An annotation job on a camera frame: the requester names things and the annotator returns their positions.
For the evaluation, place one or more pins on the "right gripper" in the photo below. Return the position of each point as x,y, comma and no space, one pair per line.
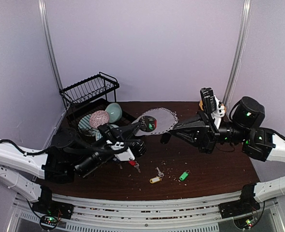
207,132

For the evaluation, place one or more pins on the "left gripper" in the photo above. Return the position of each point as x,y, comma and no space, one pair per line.
125,132

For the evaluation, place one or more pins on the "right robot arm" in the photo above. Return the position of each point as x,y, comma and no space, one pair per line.
244,127

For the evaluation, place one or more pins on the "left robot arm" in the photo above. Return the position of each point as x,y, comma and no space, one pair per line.
67,156

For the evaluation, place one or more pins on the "red tag with keys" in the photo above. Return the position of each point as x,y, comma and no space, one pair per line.
135,164

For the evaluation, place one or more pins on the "light green bowl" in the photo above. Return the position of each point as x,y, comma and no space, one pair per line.
115,112

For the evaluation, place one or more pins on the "yellow dotted plate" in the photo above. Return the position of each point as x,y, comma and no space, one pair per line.
200,104

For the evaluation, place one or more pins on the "yellow blue patterned bowl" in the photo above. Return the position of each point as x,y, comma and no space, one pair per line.
98,135

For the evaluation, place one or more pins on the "black key fob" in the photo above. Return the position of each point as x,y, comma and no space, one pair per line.
165,138

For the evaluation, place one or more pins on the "pink patterned bowl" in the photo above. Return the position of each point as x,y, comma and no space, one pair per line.
98,118

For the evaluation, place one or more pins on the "blue lined bowl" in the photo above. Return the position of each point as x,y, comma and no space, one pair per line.
84,126

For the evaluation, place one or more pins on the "small silver key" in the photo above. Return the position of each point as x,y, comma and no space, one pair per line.
160,174

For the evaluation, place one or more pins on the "yellow key tag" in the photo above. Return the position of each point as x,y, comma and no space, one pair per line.
155,180

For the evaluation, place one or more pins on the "black wire dish rack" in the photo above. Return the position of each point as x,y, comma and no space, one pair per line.
88,96

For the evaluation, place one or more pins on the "metal base rail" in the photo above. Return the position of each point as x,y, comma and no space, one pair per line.
182,215

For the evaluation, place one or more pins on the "right aluminium frame post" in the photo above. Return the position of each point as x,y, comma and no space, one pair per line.
241,42

